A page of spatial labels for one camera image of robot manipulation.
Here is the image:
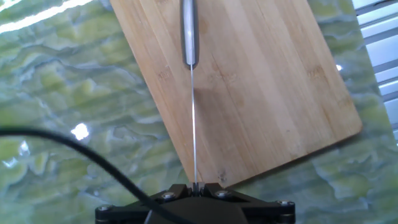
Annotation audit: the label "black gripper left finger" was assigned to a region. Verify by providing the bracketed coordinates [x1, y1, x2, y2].
[95, 182, 196, 224]

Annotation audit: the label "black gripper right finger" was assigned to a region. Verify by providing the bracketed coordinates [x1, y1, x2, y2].
[196, 182, 296, 224]

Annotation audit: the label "stainless steel cleaver knife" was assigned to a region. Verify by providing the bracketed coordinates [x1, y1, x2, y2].
[180, 0, 200, 185]

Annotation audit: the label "bamboo cutting board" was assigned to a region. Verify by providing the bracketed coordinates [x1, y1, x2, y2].
[109, 0, 364, 189]

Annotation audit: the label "green marble pattern mat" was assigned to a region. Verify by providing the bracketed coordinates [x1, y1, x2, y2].
[0, 0, 398, 224]

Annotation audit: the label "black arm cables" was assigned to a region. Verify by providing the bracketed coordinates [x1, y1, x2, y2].
[0, 126, 195, 224]

